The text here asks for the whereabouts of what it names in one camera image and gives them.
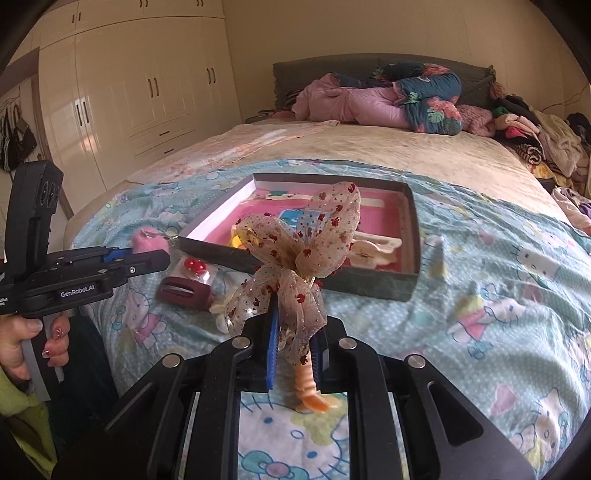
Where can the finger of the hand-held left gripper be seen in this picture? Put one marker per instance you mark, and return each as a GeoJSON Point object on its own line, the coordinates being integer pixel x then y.
{"type": "Point", "coordinates": [115, 255]}
{"type": "Point", "coordinates": [143, 266]}

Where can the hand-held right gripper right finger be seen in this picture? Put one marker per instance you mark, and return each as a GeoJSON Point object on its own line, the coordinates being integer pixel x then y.
{"type": "Point", "coordinates": [316, 364]}

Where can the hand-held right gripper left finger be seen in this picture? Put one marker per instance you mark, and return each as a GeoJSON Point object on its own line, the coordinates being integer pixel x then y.
{"type": "Point", "coordinates": [273, 350]}

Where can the maroon hair claw clip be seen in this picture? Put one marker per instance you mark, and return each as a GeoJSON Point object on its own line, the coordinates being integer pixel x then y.
{"type": "Point", "coordinates": [180, 290]}

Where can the dark grey box pink inside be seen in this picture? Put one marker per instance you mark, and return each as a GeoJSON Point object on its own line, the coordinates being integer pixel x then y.
{"type": "Point", "coordinates": [369, 288]}

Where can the gauze bow hair clip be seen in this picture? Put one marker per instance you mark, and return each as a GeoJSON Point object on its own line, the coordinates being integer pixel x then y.
{"type": "Point", "coordinates": [277, 244]}

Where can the person's left forearm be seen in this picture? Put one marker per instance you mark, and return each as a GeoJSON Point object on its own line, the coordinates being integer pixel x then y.
{"type": "Point", "coordinates": [21, 424]}

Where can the person's left hand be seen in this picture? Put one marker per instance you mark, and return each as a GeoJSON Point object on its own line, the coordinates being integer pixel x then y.
{"type": "Point", "coordinates": [16, 332]}

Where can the hanging handbags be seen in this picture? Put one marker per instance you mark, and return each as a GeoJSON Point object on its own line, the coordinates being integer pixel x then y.
{"type": "Point", "coordinates": [16, 138]}

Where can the yellow hair clip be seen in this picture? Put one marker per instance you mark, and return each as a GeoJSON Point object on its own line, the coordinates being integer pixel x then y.
{"type": "Point", "coordinates": [238, 240]}

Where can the person's leg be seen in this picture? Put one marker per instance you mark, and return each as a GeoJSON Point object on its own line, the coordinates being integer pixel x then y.
{"type": "Point", "coordinates": [87, 369]}

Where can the beige hair clip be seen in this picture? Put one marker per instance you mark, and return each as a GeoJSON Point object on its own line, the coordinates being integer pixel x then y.
{"type": "Point", "coordinates": [369, 251]}

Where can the cream wardrobe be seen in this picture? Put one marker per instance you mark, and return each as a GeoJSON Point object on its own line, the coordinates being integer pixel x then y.
{"type": "Point", "coordinates": [138, 83]}

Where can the beige bedspread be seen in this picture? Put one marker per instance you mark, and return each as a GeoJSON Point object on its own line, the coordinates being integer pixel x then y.
{"type": "Point", "coordinates": [415, 152]}

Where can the dark floral quilt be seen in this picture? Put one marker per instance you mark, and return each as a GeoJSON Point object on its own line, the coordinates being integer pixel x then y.
{"type": "Point", "coordinates": [434, 92]}

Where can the pile of clothes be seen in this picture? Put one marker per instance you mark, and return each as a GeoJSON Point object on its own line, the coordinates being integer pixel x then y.
{"type": "Point", "coordinates": [545, 138]}

